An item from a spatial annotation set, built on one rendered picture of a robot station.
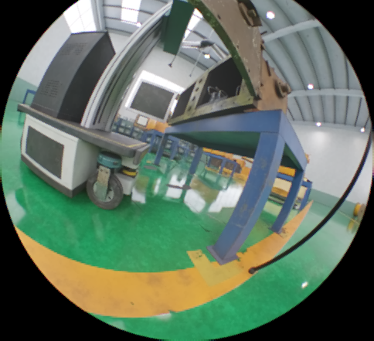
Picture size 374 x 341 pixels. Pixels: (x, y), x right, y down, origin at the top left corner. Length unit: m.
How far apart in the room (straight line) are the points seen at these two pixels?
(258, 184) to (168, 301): 0.45
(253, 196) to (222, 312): 0.40
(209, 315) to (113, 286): 0.25
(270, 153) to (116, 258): 0.60
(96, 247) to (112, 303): 0.19
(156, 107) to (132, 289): 1.89
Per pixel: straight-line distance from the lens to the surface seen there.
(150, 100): 1.91
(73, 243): 0.47
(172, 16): 1.10
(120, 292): 0.39
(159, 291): 0.40
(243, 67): 0.41
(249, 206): 0.45
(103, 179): 0.52
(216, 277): 0.50
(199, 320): 0.41
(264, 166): 0.44
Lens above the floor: 0.37
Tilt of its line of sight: 1 degrees down
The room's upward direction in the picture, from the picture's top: 19 degrees clockwise
